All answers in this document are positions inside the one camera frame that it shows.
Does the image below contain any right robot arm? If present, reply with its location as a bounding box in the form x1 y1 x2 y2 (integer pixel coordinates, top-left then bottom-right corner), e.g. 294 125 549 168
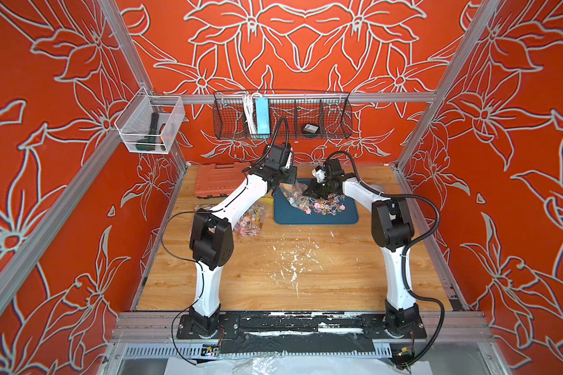
305 159 421 338

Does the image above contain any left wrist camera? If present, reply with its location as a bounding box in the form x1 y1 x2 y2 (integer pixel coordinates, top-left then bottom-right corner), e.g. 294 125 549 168
284 149 293 170

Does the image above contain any clear acrylic box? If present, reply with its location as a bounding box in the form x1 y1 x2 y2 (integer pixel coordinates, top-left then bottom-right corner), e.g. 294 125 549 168
115 87 185 155

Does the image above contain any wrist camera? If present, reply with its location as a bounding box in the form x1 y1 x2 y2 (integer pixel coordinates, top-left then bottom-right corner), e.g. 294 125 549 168
284 149 293 170
312 166 326 184

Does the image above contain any black wire basket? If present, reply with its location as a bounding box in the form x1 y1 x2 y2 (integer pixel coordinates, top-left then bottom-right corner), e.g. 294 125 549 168
212 90 353 141

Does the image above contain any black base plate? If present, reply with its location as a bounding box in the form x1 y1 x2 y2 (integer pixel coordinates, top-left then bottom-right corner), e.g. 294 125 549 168
174 311 427 339

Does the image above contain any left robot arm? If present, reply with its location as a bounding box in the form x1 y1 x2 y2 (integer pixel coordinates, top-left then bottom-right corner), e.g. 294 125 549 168
189 142 297 337

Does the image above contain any blue plastic tray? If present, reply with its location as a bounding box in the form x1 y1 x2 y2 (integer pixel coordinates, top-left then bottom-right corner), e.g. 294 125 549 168
273 187 359 225

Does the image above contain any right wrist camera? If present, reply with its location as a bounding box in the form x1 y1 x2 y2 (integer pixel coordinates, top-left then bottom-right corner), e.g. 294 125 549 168
312 166 326 184

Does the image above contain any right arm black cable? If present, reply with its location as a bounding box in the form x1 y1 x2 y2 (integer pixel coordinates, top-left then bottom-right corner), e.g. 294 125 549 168
326 151 447 367

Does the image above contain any light blue power bank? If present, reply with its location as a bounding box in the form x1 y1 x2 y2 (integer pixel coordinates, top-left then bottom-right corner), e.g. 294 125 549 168
255 96 271 138

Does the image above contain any green black screwdriver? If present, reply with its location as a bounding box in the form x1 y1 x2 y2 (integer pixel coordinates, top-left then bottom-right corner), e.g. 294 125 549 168
136 112 160 152

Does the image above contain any white cable bundle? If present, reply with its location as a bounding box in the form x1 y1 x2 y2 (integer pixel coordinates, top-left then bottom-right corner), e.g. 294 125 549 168
241 93 257 137

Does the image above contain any orange tool case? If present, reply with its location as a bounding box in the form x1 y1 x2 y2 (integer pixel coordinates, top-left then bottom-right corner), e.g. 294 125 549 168
195 162 250 198

